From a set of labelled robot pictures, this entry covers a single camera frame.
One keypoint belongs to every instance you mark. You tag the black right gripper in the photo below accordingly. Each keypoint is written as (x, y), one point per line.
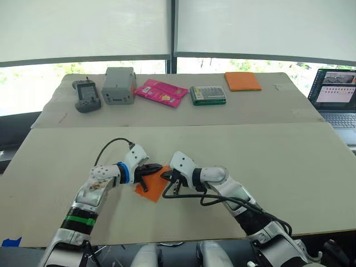
(177, 180)

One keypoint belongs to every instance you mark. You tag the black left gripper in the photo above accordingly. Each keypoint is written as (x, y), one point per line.
(137, 175)

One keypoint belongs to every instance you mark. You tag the orange paper sheet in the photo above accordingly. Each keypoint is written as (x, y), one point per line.
(153, 190)

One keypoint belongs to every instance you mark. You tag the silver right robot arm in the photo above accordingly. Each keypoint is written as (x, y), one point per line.
(236, 192)

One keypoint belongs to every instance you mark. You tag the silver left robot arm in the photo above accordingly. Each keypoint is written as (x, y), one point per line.
(89, 192)

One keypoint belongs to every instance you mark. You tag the gray rounded robot shell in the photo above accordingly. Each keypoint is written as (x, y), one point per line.
(144, 256)
(214, 254)

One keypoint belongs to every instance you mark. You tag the pink snack packet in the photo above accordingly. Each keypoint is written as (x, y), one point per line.
(158, 97)
(167, 88)

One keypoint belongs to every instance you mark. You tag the gray plastic box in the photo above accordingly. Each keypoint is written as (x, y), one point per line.
(118, 86)

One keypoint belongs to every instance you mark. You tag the green screwdriver bit case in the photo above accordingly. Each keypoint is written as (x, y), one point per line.
(208, 95)

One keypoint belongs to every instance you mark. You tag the gray handheld controller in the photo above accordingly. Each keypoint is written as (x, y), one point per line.
(86, 96)

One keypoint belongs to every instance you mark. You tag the orange square pad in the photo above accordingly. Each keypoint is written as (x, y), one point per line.
(243, 81)

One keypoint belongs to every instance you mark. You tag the black low cabinet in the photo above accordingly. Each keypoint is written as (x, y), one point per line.
(14, 130)

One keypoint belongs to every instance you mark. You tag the blue tape piece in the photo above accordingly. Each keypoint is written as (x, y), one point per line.
(11, 242)

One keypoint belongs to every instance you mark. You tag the white roller blind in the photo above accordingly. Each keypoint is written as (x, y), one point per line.
(264, 27)
(83, 27)

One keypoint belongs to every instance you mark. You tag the black rounded object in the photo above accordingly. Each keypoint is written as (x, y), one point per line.
(335, 250)

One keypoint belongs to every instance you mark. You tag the open laptop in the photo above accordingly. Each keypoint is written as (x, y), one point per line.
(336, 94)

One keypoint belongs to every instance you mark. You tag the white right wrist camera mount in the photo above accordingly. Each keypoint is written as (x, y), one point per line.
(180, 164)

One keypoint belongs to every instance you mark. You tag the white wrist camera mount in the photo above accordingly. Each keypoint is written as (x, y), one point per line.
(135, 156)
(180, 164)

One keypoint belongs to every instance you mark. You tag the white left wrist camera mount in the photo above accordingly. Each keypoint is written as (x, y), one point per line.
(135, 156)

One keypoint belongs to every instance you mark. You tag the black window frame post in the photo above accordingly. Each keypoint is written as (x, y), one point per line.
(172, 36)

